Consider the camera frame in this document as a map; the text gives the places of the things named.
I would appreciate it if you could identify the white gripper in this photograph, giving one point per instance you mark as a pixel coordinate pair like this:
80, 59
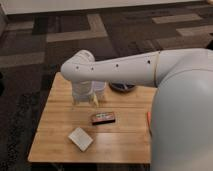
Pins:
83, 91

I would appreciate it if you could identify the white ceramic cup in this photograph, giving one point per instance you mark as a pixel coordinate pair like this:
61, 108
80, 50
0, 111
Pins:
99, 88

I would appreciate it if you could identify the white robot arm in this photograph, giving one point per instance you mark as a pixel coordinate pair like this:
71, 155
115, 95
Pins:
182, 107

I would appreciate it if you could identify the dark red snack box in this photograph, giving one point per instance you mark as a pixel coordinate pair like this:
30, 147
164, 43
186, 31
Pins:
103, 118

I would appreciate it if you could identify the dark blue plate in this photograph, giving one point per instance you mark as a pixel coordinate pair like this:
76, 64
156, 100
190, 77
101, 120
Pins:
124, 88

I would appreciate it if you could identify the orange object at table edge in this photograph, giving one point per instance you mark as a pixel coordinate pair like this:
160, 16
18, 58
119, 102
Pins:
149, 118

